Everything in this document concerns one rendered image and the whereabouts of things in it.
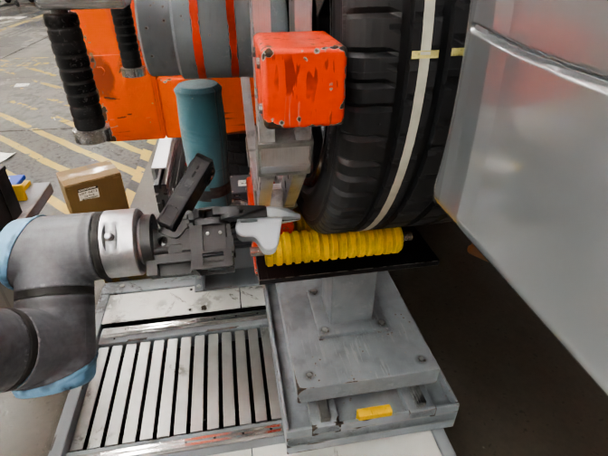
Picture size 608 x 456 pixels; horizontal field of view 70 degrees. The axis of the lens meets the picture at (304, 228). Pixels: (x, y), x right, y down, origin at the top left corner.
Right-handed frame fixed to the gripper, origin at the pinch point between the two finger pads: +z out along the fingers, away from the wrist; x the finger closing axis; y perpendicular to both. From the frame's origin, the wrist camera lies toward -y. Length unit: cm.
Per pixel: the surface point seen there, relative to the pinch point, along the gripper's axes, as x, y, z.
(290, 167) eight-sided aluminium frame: 10.1, -3.0, -0.6
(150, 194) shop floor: -140, -50, -47
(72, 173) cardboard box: -120, -55, -73
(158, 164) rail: -73, -38, -31
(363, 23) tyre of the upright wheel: 26.2, -10.4, 5.4
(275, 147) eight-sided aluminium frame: 12.8, -4.7, -2.4
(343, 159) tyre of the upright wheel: 14.8, -1.8, 4.8
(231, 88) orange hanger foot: -45, -46, -6
